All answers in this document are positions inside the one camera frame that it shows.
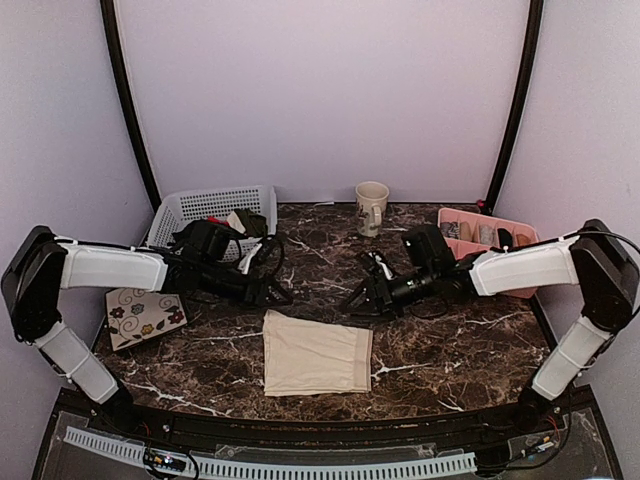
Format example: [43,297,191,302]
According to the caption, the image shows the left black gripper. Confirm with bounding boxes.
[199,260,294,311]

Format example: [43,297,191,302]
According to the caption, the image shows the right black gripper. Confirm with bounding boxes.
[340,265,437,323]

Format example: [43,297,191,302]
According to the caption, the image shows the cream cotton boxer underwear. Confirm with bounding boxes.
[262,310,373,397]

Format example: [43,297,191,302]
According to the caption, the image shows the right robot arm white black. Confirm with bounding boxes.
[341,219,639,434]

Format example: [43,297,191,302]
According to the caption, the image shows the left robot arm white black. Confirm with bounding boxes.
[1,220,293,436]

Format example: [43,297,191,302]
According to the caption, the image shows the grey rolled underwear in tray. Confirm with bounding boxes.
[440,222,460,239]

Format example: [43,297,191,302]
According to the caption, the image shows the tan rolled underwear in tray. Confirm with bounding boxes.
[459,222,476,242]

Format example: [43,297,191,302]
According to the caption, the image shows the light grey rolled underwear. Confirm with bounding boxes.
[478,224,496,245]

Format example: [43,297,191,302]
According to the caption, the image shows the black rolled underwear in tray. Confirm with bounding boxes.
[497,228,514,248]

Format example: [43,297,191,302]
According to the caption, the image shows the brown rolled underwear in tray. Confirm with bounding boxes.
[516,234,532,246]

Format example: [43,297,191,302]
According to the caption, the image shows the olive green garment in basket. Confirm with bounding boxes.
[234,209,269,238]

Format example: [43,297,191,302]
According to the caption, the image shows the small white garment in basket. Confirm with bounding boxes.
[226,211,248,234]

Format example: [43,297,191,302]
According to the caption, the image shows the white plastic laundry basket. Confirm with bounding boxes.
[145,185,279,264]

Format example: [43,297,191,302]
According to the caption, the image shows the red garment in basket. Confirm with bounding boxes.
[207,216,228,225]

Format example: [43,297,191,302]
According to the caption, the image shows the cream ceramic mug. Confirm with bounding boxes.
[355,181,390,238]

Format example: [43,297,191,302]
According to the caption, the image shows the pink divided organizer tray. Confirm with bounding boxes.
[437,207,544,300]

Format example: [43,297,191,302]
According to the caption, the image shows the floral square tile coaster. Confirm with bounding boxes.
[105,288,189,352]

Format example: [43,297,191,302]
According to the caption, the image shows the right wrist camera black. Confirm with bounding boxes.
[401,224,457,272]

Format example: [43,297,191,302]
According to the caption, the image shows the black front table rail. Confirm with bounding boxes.
[49,387,596,454]

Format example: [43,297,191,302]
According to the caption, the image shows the white slotted cable duct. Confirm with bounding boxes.
[63,427,477,480]

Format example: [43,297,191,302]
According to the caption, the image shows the left black frame post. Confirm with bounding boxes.
[99,0,161,211]

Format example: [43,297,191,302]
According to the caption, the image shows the black frame post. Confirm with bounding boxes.
[485,0,544,212]
[99,0,161,211]

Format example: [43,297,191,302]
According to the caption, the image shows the right black frame post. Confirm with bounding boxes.
[485,0,544,212]

